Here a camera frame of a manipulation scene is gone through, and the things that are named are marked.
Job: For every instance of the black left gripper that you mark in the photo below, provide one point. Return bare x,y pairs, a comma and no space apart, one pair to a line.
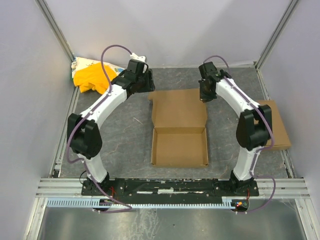
149,80

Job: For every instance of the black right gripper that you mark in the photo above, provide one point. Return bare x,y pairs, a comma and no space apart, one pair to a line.
205,90

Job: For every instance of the brown cardboard box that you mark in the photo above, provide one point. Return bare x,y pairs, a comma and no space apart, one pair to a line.
179,138

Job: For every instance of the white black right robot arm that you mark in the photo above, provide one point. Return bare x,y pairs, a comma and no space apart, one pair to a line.
253,131

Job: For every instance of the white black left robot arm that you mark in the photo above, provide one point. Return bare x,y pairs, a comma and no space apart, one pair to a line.
83,130

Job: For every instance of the flat folded cardboard box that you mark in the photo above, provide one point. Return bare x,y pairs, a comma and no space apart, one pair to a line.
281,138

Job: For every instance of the yellow cloth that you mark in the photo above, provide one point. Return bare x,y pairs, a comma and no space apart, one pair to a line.
91,78

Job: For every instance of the white patterned cloth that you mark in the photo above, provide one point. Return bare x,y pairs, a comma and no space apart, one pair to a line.
81,63

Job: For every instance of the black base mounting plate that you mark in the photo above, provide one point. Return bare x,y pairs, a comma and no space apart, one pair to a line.
121,188

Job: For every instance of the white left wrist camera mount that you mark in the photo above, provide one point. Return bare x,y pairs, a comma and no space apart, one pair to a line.
134,56

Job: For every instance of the right aluminium frame post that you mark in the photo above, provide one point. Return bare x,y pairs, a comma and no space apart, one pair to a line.
276,33

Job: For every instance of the aluminium frame post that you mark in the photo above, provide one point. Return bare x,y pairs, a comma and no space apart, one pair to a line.
276,33
48,15

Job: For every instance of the light blue cable duct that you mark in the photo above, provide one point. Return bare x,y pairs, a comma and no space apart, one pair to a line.
164,201

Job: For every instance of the left aluminium frame post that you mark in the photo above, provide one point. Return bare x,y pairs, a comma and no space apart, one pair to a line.
48,15

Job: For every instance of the aluminium front rail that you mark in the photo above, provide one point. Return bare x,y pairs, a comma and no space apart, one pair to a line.
285,188

